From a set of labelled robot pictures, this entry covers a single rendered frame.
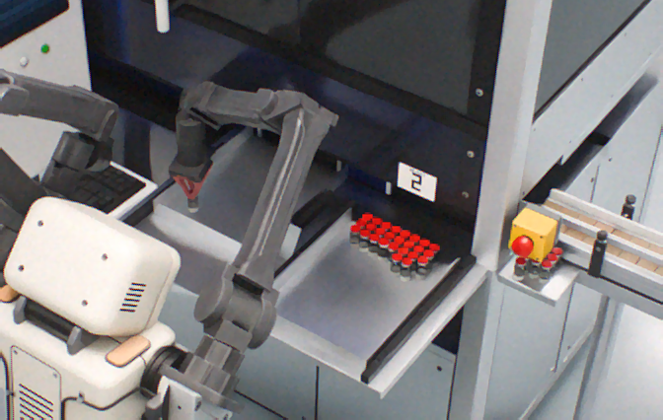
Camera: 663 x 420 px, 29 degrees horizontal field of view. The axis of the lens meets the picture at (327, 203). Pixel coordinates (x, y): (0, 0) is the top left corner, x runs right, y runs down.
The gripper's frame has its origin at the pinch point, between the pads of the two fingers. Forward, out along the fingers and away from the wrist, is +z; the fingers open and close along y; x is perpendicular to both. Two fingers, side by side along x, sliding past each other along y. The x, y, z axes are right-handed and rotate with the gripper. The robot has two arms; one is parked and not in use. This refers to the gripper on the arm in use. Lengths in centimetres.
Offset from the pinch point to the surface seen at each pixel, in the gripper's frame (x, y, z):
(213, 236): -7.7, -8.1, 2.7
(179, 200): 4.0, 1.6, 4.7
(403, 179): -41.8, 8.8, -9.0
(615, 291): -87, 7, 5
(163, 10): 13.1, 18.1, -30.4
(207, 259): -8.4, -13.2, 4.6
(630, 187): -87, 80, 35
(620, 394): -97, 61, 92
